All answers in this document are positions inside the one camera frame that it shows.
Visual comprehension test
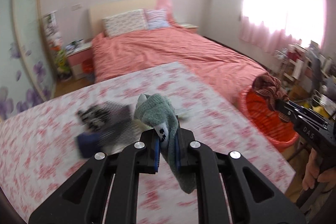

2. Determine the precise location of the brown plaid scrunchie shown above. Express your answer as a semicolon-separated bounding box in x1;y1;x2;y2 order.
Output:
252;72;289;112

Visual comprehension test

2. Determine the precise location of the green smiley sock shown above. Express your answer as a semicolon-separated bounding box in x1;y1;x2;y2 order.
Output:
134;94;196;194

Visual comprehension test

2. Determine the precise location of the right human hand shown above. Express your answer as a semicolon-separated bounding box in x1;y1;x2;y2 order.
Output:
302;148;335;190

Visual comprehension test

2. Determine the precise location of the red plastic laundry basket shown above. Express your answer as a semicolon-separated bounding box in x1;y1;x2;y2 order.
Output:
238;86;299;152

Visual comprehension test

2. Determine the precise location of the navy green fabric pouch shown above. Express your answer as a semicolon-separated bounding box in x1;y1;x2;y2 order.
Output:
75;132;102;159

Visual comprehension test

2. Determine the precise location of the cluttered white shelf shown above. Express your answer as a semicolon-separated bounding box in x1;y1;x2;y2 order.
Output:
274;42;335;119

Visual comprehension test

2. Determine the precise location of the floral pink tablecloth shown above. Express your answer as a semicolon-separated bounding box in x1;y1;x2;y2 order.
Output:
1;63;295;221

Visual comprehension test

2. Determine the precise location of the black daisy print cloth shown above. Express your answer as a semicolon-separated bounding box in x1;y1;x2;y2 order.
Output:
76;101;131;132

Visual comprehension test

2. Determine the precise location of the green plush toy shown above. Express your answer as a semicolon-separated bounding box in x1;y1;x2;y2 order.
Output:
55;49;72;79

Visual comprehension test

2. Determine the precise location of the floral sliding wardrobe door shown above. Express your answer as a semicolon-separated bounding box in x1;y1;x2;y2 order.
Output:
1;0;56;121

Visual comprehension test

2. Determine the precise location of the pink window curtain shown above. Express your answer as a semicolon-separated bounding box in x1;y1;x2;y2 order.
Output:
240;0;327;53

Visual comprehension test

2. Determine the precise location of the coral pink bed duvet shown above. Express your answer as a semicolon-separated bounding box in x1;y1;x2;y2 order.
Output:
92;24;266;103

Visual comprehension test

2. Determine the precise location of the pink white nightstand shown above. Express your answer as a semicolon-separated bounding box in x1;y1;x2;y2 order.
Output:
67;42;93;80

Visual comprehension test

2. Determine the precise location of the hanging plush toy organizer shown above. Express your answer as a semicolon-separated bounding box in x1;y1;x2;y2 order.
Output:
42;11;63;49

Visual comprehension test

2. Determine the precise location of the far beige nightstand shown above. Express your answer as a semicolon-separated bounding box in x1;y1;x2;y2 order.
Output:
179;23;199;34

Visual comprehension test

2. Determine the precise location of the floral white pillow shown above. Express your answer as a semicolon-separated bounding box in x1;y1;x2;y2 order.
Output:
102;9;147;38

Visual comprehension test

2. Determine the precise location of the beige wooden headboard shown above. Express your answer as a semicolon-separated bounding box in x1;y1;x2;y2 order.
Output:
88;0;174;37

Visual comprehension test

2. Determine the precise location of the striped pink pillow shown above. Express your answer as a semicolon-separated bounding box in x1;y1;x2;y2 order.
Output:
145;9;171;30

